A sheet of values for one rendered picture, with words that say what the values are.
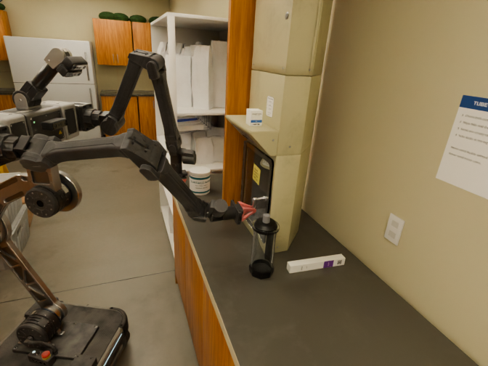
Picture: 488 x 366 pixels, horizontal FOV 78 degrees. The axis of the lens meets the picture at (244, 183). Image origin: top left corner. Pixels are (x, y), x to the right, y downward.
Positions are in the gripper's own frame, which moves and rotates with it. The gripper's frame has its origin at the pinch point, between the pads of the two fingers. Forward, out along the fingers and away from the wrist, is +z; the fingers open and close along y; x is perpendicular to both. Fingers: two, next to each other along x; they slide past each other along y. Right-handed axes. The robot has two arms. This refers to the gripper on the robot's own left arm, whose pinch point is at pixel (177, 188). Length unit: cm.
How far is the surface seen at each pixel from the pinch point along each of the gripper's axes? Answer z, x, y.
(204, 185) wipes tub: 9.6, 21.6, 19.8
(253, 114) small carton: -45, -36, 25
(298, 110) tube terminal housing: -48, -46, 40
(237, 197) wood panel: 5.3, -8.4, 30.5
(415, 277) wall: 8, -85, 75
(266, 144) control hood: -36, -46, 28
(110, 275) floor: 109, 79, -47
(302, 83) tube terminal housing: -58, -46, 40
